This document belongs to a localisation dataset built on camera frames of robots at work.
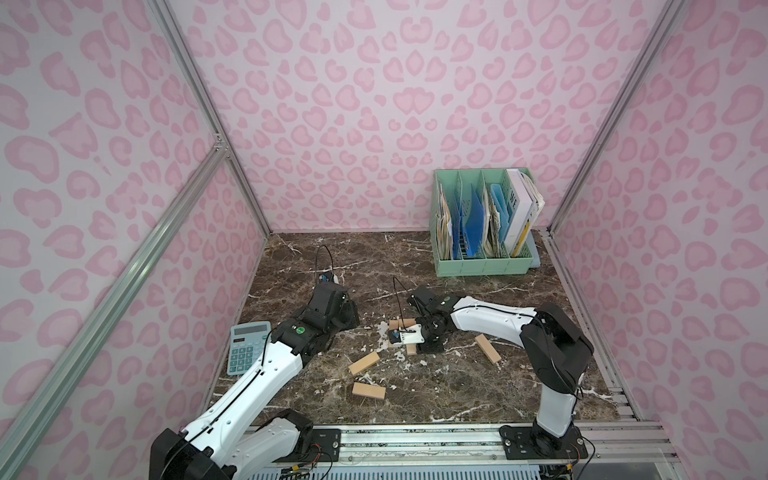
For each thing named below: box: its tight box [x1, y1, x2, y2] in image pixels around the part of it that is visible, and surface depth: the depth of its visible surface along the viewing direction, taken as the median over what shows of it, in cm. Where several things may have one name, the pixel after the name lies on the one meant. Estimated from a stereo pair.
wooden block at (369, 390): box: [352, 382, 387, 399], surface depth 83 cm
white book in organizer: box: [505, 168, 535, 257], surface depth 100 cm
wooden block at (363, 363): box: [348, 351, 380, 375], surface depth 88 cm
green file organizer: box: [429, 168, 535, 277], surface depth 103 cm
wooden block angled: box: [475, 334, 502, 365], surface depth 89 cm
